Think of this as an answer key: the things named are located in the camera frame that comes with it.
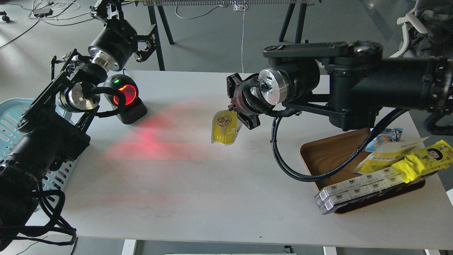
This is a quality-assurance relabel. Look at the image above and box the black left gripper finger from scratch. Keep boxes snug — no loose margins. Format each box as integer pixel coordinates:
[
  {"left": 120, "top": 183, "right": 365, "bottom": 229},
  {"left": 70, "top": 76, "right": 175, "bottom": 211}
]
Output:
[
  {"left": 90, "top": 0, "right": 124, "bottom": 25},
  {"left": 134, "top": 24, "right": 157, "bottom": 63}
]

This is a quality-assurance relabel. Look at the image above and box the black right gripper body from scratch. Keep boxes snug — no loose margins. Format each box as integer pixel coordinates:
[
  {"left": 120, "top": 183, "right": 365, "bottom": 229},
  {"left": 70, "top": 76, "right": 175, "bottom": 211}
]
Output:
[{"left": 226, "top": 74, "right": 270, "bottom": 114}]

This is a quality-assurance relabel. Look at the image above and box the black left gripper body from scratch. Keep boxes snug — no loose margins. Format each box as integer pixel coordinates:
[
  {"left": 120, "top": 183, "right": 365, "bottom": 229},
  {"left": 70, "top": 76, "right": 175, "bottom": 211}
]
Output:
[{"left": 88, "top": 19, "right": 138, "bottom": 71}]

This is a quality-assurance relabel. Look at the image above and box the yellow white nut snack pouch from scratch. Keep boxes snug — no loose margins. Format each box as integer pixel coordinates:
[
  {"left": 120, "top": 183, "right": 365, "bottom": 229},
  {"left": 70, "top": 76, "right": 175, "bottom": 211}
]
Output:
[{"left": 211, "top": 110, "right": 242, "bottom": 145}]

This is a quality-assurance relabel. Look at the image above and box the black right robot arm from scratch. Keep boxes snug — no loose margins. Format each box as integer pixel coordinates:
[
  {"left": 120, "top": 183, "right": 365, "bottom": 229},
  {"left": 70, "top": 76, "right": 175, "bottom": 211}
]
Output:
[{"left": 227, "top": 41, "right": 452, "bottom": 182}]

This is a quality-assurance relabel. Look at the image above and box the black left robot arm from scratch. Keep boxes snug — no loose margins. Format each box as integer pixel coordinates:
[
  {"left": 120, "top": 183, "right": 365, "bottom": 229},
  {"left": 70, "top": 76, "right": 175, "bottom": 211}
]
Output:
[{"left": 1, "top": 0, "right": 157, "bottom": 250}]

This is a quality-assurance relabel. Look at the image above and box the clear white long snack box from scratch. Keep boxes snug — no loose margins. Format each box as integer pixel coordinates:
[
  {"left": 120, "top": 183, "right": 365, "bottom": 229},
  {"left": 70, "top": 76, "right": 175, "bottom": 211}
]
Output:
[{"left": 314, "top": 166, "right": 405, "bottom": 215}]

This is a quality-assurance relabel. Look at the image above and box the light blue plastic basket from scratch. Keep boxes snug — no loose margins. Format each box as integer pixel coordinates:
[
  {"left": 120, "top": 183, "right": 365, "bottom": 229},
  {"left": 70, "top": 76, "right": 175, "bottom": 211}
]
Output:
[{"left": 0, "top": 98, "right": 84, "bottom": 213}]

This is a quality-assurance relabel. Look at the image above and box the blue cartoon snack bag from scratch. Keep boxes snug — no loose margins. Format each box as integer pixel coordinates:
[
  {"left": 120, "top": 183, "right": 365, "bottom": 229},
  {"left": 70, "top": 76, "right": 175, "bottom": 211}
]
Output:
[{"left": 365, "top": 127, "right": 403, "bottom": 152}]

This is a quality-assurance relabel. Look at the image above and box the yellow cartoon face snack bag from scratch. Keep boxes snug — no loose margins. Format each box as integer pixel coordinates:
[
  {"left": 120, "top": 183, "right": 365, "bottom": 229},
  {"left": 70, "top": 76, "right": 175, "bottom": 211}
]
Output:
[{"left": 391, "top": 140, "right": 453, "bottom": 183}]

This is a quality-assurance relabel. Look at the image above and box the black table with trestle legs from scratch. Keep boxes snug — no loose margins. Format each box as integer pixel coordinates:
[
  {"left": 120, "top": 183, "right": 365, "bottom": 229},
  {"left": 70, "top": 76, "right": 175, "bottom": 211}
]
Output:
[{"left": 134, "top": 0, "right": 322, "bottom": 74}]

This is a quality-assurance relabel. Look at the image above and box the black barcode scanner red window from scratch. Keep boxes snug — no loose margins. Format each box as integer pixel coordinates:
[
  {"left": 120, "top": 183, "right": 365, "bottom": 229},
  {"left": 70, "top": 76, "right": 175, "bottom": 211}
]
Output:
[{"left": 103, "top": 74, "right": 148, "bottom": 125}]

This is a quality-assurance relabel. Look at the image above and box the brown wooden tray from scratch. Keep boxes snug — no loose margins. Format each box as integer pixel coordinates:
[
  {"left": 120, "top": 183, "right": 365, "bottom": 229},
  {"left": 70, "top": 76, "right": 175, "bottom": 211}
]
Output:
[{"left": 300, "top": 129, "right": 426, "bottom": 214}]

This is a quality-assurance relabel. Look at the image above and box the white table leg right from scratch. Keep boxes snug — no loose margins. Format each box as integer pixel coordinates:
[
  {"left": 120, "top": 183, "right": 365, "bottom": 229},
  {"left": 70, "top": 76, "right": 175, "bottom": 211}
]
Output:
[{"left": 322, "top": 246, "right": 338, "bottom": 255}]

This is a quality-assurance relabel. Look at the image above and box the white table leg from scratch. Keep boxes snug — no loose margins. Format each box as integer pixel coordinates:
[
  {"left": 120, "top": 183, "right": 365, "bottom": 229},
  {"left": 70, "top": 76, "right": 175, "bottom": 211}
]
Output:
[
  {"left": 121, "top": 239, "right": 138, "bottom": 255},
  {"left": 322, "top": 246, "right": 338, "bottom": 255}
]

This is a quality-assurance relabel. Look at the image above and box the white table leg left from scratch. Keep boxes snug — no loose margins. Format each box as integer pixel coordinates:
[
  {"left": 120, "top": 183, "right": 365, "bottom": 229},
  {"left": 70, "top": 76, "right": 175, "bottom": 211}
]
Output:
[{"left": 121, "top": 239, "right": 138, "bottom": 255}]

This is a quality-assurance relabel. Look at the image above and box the white office chair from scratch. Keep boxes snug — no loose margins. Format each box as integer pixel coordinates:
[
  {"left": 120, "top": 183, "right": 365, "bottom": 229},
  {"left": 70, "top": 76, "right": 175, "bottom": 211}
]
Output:
[{"left": 389, "top": 9, "right": 430, "bottom": 59}]

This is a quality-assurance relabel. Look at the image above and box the dark clothing on chair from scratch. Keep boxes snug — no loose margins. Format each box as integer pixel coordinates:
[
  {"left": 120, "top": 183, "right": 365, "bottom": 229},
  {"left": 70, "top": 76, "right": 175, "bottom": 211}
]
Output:
[{"left": 408, "top": 0, "right": 453, "bottom": 58}]

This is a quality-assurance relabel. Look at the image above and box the floor cables and power adapter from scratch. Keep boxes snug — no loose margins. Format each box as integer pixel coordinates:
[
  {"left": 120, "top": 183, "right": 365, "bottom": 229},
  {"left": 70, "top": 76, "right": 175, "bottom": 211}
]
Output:
[{"left": 0, "top": 0, "right": 103, "bottom": 50}]

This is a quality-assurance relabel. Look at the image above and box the white hanging cable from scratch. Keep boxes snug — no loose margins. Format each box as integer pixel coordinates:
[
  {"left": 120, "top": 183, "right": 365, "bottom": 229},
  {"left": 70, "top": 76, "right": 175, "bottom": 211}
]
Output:
[{"left": 234, "top": 4, "right": 248, "bottom": 73}]

